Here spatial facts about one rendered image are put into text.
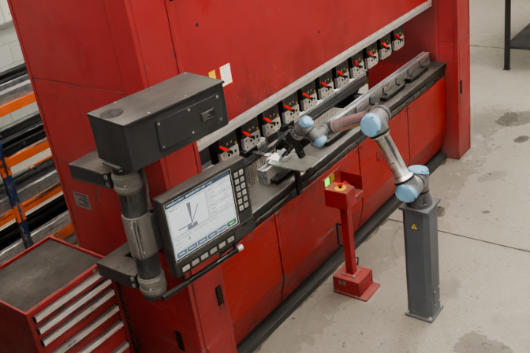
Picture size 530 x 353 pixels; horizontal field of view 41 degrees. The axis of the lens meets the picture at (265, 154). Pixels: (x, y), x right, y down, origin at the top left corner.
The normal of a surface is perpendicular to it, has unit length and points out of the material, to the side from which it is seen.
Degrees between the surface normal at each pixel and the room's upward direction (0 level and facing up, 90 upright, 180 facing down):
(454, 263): 0
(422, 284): 90
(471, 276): 0
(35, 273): 0
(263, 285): 90
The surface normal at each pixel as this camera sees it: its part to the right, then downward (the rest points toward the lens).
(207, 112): 0.71, 0.22
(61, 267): -0.13, -0.89
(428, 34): -0.60, 0.42
